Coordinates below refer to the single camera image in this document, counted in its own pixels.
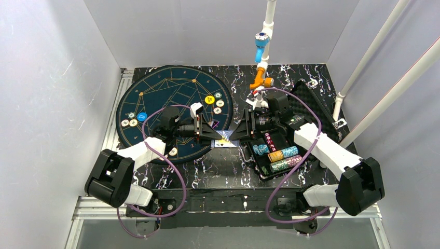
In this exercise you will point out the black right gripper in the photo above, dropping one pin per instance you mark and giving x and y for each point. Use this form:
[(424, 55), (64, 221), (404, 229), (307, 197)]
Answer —
[(250, 123)]

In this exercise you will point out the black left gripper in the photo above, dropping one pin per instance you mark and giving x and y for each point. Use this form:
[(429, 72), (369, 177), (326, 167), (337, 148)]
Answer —
[(200, 129)]

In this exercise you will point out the boxed deck of playing cards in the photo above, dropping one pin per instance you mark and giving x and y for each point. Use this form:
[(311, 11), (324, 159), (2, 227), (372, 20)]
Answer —
[(225, 141)]

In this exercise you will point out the red and white poker chip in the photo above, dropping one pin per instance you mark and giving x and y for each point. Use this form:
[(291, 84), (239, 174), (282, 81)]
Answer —
[(217, 110)]

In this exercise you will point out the yellow poker chip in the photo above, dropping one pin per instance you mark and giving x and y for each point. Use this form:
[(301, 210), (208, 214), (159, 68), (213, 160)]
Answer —
[(220, 103), (133, 122), (173, 152)]

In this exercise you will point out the yellow big blind button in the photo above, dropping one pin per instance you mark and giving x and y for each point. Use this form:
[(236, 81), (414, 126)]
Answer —
[(209, 99)]

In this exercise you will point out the blue small blind button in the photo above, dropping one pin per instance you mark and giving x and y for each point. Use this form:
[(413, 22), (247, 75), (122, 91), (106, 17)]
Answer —
[(141, 117)]

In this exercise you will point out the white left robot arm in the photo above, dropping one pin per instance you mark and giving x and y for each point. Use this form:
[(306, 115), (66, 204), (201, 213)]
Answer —
[(110, 179)]

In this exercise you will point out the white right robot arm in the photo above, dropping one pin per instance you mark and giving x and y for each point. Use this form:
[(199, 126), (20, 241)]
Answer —
[(360, 180)]

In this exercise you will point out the light blue chip stack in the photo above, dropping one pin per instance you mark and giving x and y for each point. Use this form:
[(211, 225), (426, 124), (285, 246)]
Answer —
[(261, 149)]

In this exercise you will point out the black poker chip case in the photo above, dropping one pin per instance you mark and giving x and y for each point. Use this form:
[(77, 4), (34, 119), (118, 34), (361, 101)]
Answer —
[(275, 141)]

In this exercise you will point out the yellow chip stack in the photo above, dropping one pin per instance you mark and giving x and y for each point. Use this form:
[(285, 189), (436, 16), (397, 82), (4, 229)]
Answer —
[(276, 156)]

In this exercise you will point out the green and purple chip row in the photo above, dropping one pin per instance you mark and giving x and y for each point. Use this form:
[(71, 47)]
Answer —
[(285, 163)]

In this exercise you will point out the round dark blue poker mat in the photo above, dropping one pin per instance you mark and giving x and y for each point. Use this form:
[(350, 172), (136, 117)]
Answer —
[(170, 85)]

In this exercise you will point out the white thin diagonal pole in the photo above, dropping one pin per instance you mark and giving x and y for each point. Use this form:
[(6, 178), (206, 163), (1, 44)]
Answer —
[(371, 50)]

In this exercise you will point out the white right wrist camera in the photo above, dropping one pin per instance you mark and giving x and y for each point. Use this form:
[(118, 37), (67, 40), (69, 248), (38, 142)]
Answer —
[(257, 101)]

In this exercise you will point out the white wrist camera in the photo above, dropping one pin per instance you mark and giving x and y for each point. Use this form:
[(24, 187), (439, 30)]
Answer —
[(196, 109), (257, 101)]

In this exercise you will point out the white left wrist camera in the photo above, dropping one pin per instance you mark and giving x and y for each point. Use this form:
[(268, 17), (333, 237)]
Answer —
[(196, 109)]

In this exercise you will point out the white pipe camera stand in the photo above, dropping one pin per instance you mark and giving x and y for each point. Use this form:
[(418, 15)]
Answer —
[(262, 43)]

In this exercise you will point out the aluminium frame rail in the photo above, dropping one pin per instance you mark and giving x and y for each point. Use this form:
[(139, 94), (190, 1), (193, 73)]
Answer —
[(89, 207)]

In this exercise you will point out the white diagonal frame pole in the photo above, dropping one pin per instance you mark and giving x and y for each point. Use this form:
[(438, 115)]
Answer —
[(427, 59)]

